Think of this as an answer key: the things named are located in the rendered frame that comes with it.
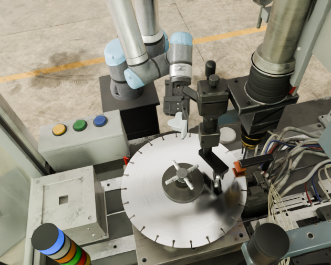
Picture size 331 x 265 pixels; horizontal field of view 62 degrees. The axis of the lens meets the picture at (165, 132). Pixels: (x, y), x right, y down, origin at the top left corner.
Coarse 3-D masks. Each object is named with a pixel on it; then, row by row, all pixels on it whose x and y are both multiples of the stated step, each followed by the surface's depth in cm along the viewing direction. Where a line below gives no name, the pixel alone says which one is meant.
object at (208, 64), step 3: (210, 60) 51; (213, 60) 51; (207, 63) 51; (210, 63) 51; (213, 63) 51; (207, 66) 51; (210, 66) 51; (213, 66) 51; (207, 69) 52; (210, 69) 51; (213, 69) 52; (207, 72) 52; (210, 72) 52; (213, 72) 52; (207, 75) 53; (207, 78) 54
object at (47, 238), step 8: (48, 224) 47; (40, 232) 46; (48, 232) 46; (56, 232) 46; (32, 240) 45; (40, 240) 45; (48, 240) 45; (56, 240) 45; (64, 240) 48; (40, 248) 45; (48, 248) 45; (56, 248) 46
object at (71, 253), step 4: (72, 240) 53; (72, 244) 51; (72, 248) 51; (76, 248) 53; (68, 252) 50; (72, 252) 51; (64, 256) 50; (68, 256) 51; (72, 256) 52; (56, 260) 50; (60, 260) 50; (64, 260) 51; (68, 260) 52
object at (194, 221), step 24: (168, 144) 81; (192, 144) 80; (144, 168) 76; (144, 192) 72; (216, 192) 70; (240, 192) 70; (144, 216) 68; (168, 216) 68; (192, 216) 67; (216, 216) 67; (168, 240) 64; (192, 240) 64
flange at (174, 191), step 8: (168, 168) 75; (168, 176) 73; (192, 176) 72; (200, 176) 72; (176, 184) 70; (184, 184) 70; (192, 184) 71; (200, 184) 71; (168, 192) 70; (176, 192) 70; (184, 192) 70; (192, 192) 70; (200, 192) 70; (176, 200) 69; (184, 200) 69
